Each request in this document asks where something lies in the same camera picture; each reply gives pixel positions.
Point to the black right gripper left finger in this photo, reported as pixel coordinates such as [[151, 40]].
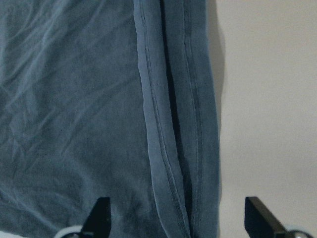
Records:
[[98, 222]]

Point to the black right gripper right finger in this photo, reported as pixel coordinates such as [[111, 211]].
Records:
[[259, 222]]

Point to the black printed t-shirt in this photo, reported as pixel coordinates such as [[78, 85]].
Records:
[[107, 98]]

